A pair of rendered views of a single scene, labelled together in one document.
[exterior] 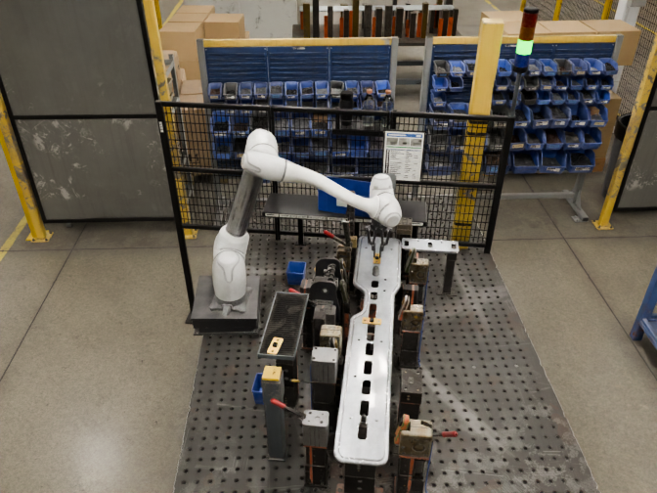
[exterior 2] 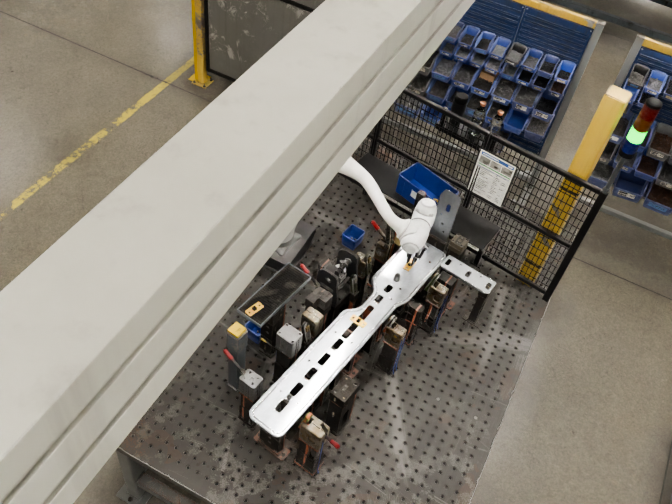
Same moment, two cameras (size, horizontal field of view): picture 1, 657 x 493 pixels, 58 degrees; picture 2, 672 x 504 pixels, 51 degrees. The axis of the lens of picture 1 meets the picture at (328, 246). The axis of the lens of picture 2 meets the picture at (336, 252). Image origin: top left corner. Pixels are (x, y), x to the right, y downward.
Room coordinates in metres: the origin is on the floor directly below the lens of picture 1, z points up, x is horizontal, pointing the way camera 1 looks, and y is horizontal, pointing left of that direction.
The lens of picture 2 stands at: (0.03, -0.80, 3.73)
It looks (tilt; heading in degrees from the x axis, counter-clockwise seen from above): 49 degrees down; 22
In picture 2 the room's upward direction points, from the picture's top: 10 degrees clockwise
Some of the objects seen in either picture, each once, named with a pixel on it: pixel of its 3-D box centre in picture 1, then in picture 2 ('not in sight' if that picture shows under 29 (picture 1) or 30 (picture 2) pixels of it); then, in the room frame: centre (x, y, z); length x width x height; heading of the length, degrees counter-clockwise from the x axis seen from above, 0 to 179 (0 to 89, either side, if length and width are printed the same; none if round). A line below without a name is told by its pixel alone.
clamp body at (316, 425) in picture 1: (316, 450); (250, 398); (1.37, 0.05, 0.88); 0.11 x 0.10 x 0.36; 83
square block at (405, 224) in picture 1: (402, 248); (451, 262); (2.66, -0.40, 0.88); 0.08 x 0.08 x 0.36; 83
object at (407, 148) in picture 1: (403, 156); (491, 177); (2.94, -0.40, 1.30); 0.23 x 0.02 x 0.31; 83
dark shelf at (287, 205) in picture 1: (344, 208); (421, 200); (2.85, -0.09, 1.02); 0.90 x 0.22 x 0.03; 83
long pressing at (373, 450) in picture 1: (372, 325); (357, 325); (1.91, -0.19, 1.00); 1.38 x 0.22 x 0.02; 173
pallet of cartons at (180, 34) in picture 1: (211, 64); not in sight; (6.98, 1.38, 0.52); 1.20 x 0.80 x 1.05; 179
